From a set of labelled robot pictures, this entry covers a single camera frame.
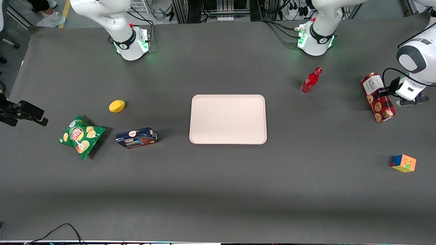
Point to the red cookie box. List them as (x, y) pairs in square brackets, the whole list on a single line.
[(383, 108)]

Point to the pale pink plastic tray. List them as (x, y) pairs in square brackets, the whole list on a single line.
[(227, 119)]

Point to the dark grey table mat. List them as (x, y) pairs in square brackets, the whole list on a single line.
[(218, 190)]

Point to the red bottle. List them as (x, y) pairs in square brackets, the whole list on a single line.
[(309, 83)]

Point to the white power strip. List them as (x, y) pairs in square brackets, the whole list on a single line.
[(225, 18)]

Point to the aluminium frame post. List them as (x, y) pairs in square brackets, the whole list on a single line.
[(179, 10)]

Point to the colourful puzzle cube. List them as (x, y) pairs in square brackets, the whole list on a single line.
[(404, 163)]

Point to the white perforated box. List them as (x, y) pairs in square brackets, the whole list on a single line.
[(139, 6)]

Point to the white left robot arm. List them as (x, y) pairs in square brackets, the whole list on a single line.
[(318, 37)]

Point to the power strip with black plugs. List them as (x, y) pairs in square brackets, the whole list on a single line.
[(296, 10)]

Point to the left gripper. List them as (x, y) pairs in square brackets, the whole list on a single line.
[(392, 87)]

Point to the person's leg dark trousers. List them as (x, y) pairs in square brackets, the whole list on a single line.
[(39, 5)]

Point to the white sneaker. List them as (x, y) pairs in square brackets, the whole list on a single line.
[(52, 3), (51, 21)]

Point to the yellow lemon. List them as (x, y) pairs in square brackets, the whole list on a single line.
[(117, 106)]

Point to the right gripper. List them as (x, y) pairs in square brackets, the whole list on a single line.
[(9, 111)]

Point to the green chips bag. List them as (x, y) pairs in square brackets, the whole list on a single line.
[(80, 136)]

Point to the dark blue cookie box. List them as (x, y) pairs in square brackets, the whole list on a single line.
[(136, 137)]

